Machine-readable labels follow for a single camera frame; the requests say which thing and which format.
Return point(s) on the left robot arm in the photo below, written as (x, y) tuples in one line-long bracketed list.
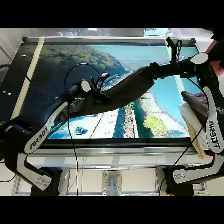
[(43, 130)]

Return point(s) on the brown garment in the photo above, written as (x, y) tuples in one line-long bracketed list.
[(195, 101)]

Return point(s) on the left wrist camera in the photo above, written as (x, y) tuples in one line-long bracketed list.
[(101, 80)]

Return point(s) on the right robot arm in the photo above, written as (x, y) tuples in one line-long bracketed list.
[(211, 116)]

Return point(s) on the white garment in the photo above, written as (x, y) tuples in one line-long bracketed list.
[(191, 126)]

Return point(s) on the dark green shirt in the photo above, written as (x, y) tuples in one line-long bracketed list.
[(126, 88)]

